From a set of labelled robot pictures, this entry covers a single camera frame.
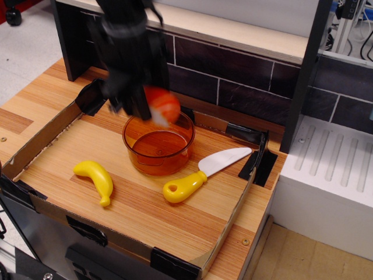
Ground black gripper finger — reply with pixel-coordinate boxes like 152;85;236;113
108;97;122;114
122;86;152;121

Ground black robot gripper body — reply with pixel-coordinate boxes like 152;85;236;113
93;26;170;100

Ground orange white toy sushi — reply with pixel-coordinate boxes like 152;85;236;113
144;86;181;127

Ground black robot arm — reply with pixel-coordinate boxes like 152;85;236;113
89;1;170;120

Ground cardboard fence with black tape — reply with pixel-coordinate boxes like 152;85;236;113
1;77;281;279

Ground transparent orange plastic pot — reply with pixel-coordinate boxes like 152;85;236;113
122;113;195;176

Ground yellow toy banana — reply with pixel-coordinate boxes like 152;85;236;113
73;160;114;207

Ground dark brick pattern backsplash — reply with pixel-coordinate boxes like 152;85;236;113
54;1;300;125

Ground yellow white toy knife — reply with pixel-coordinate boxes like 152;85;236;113
163;147;252;204

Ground light wooden shelf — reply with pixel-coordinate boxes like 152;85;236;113
55;0;309;65

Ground white toy sink drainboard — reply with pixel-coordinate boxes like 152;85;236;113
270;117;372;259

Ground black vertical post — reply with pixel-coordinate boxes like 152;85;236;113
280;1;332;153

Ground aluminium frame with cables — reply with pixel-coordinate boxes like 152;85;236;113
322;1;372;67

